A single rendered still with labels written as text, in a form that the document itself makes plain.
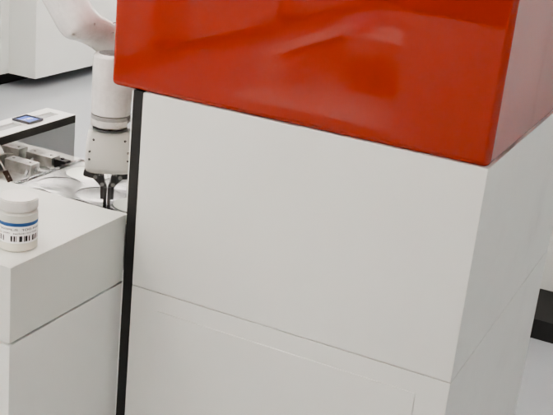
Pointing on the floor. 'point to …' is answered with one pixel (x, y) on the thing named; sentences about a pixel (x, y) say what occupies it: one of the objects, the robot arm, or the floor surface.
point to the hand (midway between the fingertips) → (106, 193)
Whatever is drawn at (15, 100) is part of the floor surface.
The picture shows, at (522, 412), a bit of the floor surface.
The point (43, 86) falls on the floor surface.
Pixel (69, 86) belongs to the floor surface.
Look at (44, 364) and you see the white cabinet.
